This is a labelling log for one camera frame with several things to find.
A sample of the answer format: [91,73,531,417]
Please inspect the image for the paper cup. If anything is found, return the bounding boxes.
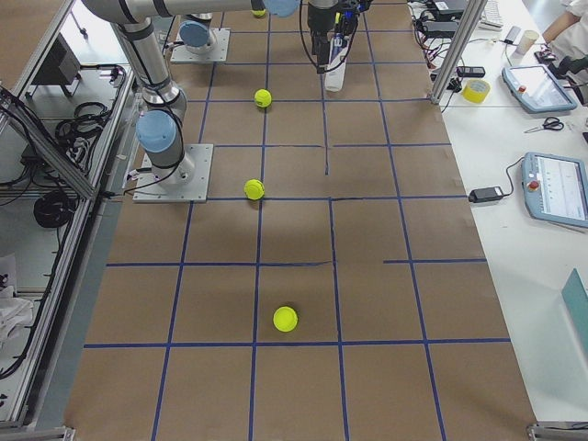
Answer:
[515,29,539,55]

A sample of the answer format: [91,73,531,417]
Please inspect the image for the white blue tennis ball can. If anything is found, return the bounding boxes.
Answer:
[324,33,350,92]

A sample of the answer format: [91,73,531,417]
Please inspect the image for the upper teach pendant tablet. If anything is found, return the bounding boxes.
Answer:
[502,64,577,114]

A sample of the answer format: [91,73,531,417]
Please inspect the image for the teach pendant tablet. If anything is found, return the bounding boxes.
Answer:
[502,64,577,114]
[521,153,587,228]

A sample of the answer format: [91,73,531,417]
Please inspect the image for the black power adapter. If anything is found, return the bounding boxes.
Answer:
[468,187,504,203]

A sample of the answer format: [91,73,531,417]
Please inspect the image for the white crumpled cloth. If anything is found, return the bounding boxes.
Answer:
[0,254,36,341]

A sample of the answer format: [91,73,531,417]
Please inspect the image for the black handled scissors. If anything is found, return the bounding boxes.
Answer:
[525,117,564,133]

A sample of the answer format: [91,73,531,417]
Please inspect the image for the aluminium frame post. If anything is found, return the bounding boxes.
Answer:
[430,0,487,105]

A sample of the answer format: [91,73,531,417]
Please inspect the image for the tennis ball near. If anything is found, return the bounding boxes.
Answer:
[272,305,299,333]

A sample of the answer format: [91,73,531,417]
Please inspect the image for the black remote device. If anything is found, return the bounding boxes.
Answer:
[456,66,486,78]

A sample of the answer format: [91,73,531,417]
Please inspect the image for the tennis ball far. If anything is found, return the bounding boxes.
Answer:
[254,88,272,108]

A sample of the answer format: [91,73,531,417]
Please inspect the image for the yellow tape roll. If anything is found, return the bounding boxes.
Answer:
[462,78,491,104]

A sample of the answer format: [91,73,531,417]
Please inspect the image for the tennis ball middle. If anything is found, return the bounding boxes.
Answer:
[243,179,265,200]

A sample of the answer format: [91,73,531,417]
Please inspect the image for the lower teach pendant tablet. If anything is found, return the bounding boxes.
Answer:
[521,153,587,228]

